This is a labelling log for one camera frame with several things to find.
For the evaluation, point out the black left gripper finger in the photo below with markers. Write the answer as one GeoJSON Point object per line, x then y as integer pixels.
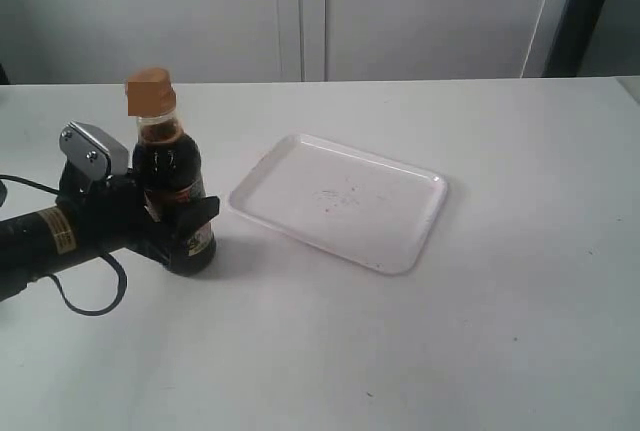
{"type": "Point", "coordinates": [189, 217]}

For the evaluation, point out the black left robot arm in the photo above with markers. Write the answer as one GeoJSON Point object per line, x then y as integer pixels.
{"type": "Point", "coordinates": [28, 248]}

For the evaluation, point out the white cabinet doors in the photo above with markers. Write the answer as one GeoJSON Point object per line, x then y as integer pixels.
{"type": "Point", "coordinates": [105, 41]}

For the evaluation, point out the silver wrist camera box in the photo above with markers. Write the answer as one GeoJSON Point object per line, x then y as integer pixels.
{"type": "Point", "coordinates": [92, 155]}

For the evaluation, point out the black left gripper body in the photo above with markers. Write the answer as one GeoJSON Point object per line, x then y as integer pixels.
{"type": "Point", "coordinates": [100, 217]}

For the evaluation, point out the white plastic tray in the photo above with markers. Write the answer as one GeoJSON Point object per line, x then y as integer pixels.
{"type": "Point", "coordinates": [353, 204]}

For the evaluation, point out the black vertical post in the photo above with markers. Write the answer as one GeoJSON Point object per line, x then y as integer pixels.
{"type": "Point", "coordinates": [572, 38]}

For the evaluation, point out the dark soy sauce bottle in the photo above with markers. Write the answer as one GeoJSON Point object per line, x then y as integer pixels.
{"type": "Point", "coordinates": [167, 161]}

